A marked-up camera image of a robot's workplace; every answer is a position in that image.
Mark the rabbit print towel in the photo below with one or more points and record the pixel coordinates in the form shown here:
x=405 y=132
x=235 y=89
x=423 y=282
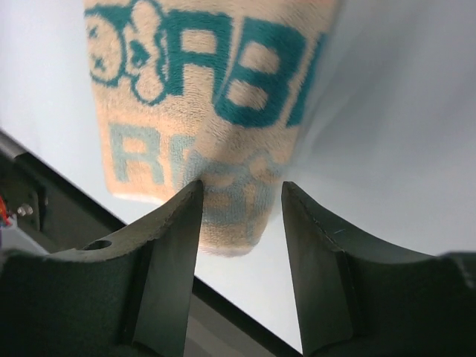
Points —
x=204 y=90

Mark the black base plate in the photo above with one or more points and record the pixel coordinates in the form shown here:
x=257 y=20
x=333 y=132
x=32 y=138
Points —
x=42 y=213

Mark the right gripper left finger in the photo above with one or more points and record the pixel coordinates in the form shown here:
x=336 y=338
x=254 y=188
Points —
x=127 y=294

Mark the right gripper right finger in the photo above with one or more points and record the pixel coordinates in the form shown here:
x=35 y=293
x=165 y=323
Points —
x=357 y=295

